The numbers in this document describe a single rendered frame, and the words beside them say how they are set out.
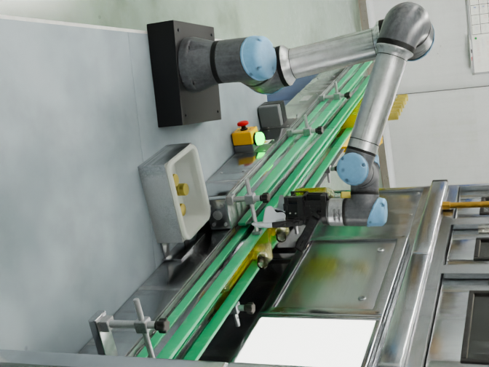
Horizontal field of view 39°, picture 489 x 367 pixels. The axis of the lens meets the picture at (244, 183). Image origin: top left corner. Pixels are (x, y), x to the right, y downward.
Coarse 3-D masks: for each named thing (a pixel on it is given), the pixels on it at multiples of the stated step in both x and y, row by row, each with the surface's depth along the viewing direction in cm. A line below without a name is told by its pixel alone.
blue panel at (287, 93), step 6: (300, 78) 340; (306, 78) 337; (312, 78) 335; (294, 84) 329; (300, 84) 326; (306, 84) 324; (282, 90) 322; (288, 90) 320; (294, 90) 317; (300, 90) 315; (270, 96) 316; (276, 96) 313; (282, 96) 311; (288, 96) 309; (294, 96) 306; (288, 102) 298
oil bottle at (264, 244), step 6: (264, 234) 200; (270, 234) 204; (258, 240) 197; (264, 240) 196; (270, 240) 198; (258, 246) 194; (264, 246) 194; (270, 246) 194; (252, 252) 195; (258, 252) 193; (264, 252) 193; (270, 252) 194; (270, 258) 194
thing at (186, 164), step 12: (180, 156) 182; (192, 156) 191; (168, 168) 176; (180, 168) 193; (192, 168) 192; (180, 180) 195; (192, 180) 194; (192, 192) 195; (204, 192) 194; (192, 204) 197; (204, 204) 196; (180, 216) 180; (192, 216) 196; (204, 216) 195; (180, 228) 182; (192, 228) 189
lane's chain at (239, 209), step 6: (330, 90) 304; (276, 150) 237; (270, 156) 232; (264, 162) 227; (234, 204) 203; (240, 204) 207; (234, 210) 203; (240, 210) 206; (246, 210) 211; (234, 216) 202; (240, 216) 206
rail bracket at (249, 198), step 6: (246, 180) 192; (246, 186) 193; (228, 198) 195; (234, 198) 196; (240, 198) 195; (246, 198) 193; (252, 198) 193; (258, 198) 193; (264, 198) 191; (228, 204) 196; (246, 204) 194; (252, 204) 194; (252, 210) 195; (252, 216) 196; (258, 228) 197; (258, 234) 197
